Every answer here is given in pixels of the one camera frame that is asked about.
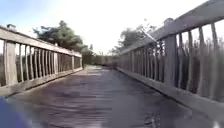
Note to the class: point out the row of bushes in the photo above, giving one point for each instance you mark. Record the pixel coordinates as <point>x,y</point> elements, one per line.
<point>100,60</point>

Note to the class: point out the dark green tree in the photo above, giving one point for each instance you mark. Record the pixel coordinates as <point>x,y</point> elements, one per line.
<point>63,36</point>
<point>131,36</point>

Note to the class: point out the wooden plank bridge deck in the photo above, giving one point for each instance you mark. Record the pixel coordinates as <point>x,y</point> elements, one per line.
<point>100,100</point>

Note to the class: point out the wooden railing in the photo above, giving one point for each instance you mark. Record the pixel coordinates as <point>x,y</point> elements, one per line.
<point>33,63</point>
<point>173,63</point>

